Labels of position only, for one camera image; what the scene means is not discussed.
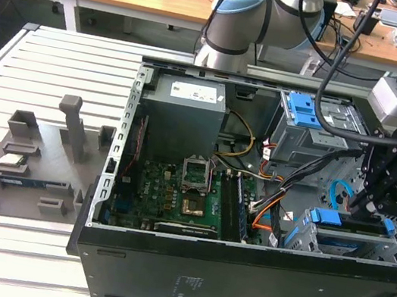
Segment grey metal drive cage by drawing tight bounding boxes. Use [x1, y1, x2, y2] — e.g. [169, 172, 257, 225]
[264, 88, 378, 179]

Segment grey power supply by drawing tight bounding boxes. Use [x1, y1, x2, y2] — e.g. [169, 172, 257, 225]
[130, 69, 236, 172]

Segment black graphics card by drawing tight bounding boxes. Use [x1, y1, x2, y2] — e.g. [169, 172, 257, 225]
[152, 215, 220, 242]

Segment orange wire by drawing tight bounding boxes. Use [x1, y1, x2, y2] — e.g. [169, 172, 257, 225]
[336, 186, 354, 214]
[252, 189, 287, 235]

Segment blue plastic cage latch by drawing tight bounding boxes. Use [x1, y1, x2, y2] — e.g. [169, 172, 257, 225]
[283, 90, 330, 131]

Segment white power strip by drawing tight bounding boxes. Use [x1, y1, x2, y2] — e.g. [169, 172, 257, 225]
[299, 55, 324, 79]

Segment blue wire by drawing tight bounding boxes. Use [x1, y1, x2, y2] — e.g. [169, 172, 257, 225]
[326, 177, 361, 212]

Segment grey parts rack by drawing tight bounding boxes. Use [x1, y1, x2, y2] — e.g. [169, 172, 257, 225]
[0, 81, 122, 236]

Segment metal socket cover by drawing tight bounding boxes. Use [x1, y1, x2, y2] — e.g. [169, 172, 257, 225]
[178, 152, 217, 196]

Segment blue RAM stick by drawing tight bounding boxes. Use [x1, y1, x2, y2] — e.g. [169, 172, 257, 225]
[0, 174, 48, 192]

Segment black speaker box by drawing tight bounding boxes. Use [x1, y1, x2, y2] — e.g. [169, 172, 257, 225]
[319, 0, 339, 40]

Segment green motherboard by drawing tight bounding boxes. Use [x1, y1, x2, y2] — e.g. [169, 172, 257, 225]
[104, 151, 260, 249]

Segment grey metal disk bay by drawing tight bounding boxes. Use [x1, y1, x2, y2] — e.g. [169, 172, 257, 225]
[280, 201, 397, 269]

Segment black open PC case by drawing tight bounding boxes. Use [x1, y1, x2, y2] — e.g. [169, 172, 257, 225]
[58, 47, 397, 297]

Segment locking lever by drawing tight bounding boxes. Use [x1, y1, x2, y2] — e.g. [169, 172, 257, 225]
[203, 155, 219, 198]

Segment silver CPU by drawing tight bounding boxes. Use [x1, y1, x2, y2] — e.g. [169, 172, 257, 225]
[0, 152, 28, 170]

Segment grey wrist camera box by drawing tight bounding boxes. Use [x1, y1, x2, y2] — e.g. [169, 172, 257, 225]
[364, 74, 397, 125]

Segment yellow wire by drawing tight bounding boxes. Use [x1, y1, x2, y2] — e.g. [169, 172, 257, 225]
[214, 108, 261, 163]

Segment hard disk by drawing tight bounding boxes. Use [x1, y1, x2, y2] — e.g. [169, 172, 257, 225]
[283, 201, 397, 267]

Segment CPU socket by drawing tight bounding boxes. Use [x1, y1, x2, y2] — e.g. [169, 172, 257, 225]
[179, 189, 211, 220]

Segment black sleeved cable bundle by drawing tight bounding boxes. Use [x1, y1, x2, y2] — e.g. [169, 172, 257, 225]
[249, 132, 364, 230]

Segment black case fan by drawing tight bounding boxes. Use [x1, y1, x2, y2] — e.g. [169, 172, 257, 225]
[113, 111, 154, 200]

